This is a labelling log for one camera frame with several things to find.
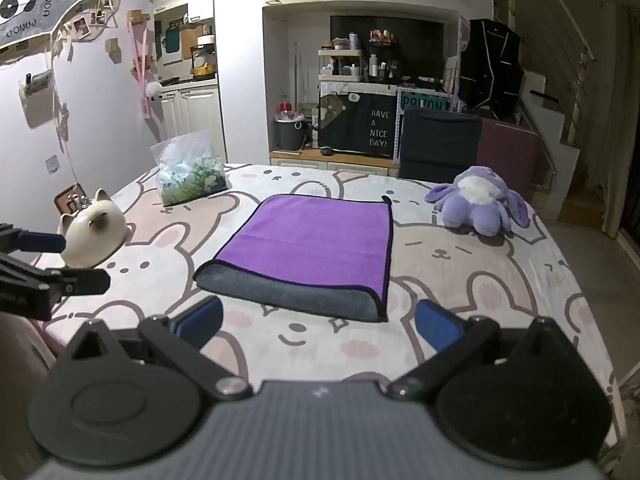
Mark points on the bunny printed blanket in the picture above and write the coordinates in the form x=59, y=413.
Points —
x=475, y=280

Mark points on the grey trash bin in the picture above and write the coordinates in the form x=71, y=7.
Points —
x=289, y=135

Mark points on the wall pocket organizer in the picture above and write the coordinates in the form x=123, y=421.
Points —
x=35, y=85

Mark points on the black hanging jacket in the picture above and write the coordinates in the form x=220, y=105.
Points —
x=490, y=65

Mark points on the purple and grey towel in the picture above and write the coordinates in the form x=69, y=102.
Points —
x=310, y=240

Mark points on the purple plush toy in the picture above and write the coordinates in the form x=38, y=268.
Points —
x=475, y=200

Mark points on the brown tray with keys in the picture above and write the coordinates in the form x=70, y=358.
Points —
x=65, y=200

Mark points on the teal sign plate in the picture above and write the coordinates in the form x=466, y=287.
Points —
x=422, y=104

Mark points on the mauve padded chair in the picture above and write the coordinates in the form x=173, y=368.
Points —
x=510, y=155

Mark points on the group of wall photos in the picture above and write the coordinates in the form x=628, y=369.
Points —
x=87, y=22

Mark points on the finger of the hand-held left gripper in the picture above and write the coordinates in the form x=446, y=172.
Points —
x=40, y=241
x=80, y=281

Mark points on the white storage rack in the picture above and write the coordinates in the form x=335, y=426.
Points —
x=340, y=65

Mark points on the dark blue chair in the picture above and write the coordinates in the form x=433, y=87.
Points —
x=440, y=145

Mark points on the floral tissue pack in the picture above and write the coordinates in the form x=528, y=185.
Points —
x=192, y=175

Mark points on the staircase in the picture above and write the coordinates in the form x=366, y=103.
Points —
x=575, y=160

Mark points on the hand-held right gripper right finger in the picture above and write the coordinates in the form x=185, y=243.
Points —
x=437, y=322

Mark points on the pink hanging ribbon toy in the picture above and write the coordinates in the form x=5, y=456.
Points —
x=145, y=60

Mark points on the yellow pot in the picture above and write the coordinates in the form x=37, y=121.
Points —
x=204, y=69

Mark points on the white cat-shaped ceramic pot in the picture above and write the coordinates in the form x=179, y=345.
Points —
x=92, y=235

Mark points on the wooden counter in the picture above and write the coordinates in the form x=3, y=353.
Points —
x=300, y=154

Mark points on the person's left forearm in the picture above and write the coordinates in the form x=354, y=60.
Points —
x=20, y=350

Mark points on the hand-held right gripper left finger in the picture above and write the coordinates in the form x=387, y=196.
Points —
x=200, y=317

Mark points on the white kitchen cabinet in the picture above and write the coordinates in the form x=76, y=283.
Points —
x=192, y=115

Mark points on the red lidded jar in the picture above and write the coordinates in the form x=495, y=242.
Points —
x=285, y=107

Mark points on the black printed cabinet cloth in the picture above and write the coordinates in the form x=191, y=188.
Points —
x=360, y=125

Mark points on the panda wall banner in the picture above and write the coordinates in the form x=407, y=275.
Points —
x=45, y=0

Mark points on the stair railing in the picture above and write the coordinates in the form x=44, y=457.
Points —
x=545, y=20

